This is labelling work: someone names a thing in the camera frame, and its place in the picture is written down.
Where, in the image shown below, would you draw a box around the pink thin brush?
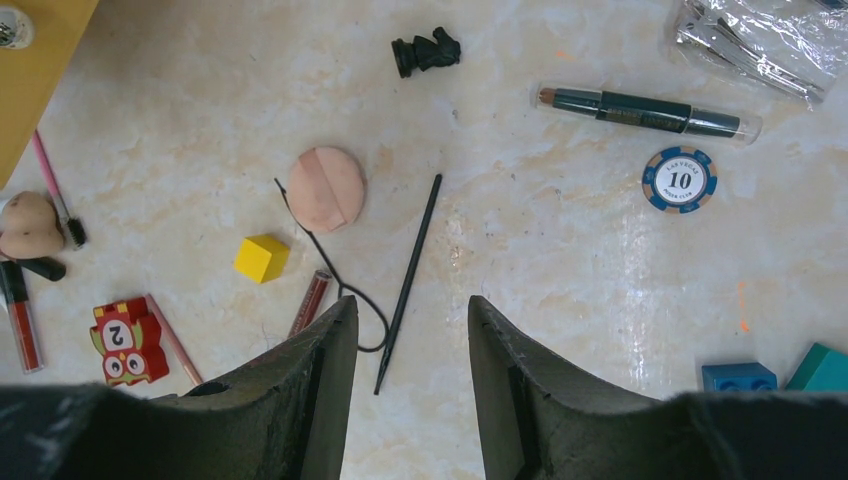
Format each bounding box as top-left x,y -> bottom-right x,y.
32,130 -> 87,250

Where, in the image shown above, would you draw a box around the black hair loop tool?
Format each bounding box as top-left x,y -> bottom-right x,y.
295,219 -> 390,353

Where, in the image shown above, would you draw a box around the small black figurine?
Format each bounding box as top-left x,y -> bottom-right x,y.
391,26 -> 462,79

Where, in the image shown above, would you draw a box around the teal block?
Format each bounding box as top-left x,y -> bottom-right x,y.
785,342 -> 847,393

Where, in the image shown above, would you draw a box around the blue lego brick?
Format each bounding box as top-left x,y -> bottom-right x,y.
701,362 -> 778,392

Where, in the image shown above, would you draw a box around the red lip gloss tube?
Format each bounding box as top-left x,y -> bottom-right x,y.
1,261 -> 44,374

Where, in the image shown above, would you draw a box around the dark red lip gloss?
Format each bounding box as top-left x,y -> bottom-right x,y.
287,270 -> 332,339

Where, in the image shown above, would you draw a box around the pink round powder puff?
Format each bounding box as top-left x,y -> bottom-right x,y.
287,146 -> 366,234

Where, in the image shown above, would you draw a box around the peach lip pencil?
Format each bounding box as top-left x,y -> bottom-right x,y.
144,294 -> 204,386

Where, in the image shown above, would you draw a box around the small yellow cube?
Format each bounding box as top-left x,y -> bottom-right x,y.
233,234 -> 291,284

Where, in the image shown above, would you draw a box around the red owl number toy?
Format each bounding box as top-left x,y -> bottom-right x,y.
89,297 -> 170,387

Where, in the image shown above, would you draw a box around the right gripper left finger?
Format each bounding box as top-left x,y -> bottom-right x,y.
1,296 -> 359,479

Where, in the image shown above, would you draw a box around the blue poker chip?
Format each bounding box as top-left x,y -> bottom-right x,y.
641,146 -> 719,214

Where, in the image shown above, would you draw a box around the black tweezers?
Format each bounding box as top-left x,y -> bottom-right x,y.
533,84 -> 763,145

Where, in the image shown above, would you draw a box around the brown lipstick tube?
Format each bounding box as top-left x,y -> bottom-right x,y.
16,257 -> 67,282

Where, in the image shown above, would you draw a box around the clear plastic wrapper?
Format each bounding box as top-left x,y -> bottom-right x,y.
663,1 -> 847,109

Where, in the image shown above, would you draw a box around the thin black stick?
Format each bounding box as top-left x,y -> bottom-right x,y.
373,174 -> 443,396

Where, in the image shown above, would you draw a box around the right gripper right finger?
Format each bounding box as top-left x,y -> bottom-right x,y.
468,296 -> 847,479

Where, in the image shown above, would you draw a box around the cream round drawer organizer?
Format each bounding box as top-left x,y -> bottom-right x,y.
1,0 -> 99,186

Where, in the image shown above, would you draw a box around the beige makeup sponge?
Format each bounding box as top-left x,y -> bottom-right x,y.
1,191 -> 65,260

